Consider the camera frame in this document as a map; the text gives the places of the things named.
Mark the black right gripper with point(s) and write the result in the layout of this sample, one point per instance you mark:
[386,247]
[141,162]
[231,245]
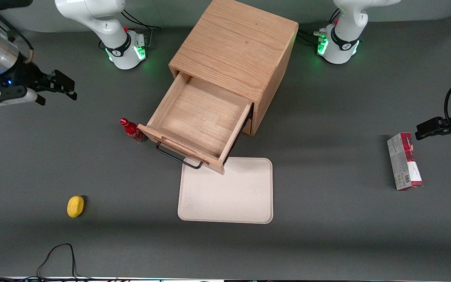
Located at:
[25,74]

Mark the wooden drawer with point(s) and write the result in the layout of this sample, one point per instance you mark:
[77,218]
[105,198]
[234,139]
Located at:
[202,113]
[247,126]

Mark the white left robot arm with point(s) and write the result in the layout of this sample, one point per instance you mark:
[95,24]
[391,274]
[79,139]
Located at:
[347,23]

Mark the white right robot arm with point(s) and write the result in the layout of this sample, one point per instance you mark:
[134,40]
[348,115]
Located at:
[104,19]

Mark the wooden drawer cabinet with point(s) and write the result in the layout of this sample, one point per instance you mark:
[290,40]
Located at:
[241,39]

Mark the grey and red carton box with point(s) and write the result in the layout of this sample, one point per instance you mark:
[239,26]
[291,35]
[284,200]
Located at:
[403,162]

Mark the red soda bottle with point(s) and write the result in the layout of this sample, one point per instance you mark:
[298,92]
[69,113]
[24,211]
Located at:
[129,127]

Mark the yellow lemon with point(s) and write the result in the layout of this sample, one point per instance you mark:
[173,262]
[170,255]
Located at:
[75,206]

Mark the beige rectangular tray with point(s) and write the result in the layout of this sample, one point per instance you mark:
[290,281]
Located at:
[229,196]

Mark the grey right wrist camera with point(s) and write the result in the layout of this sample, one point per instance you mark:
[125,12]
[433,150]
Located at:
[10,99]

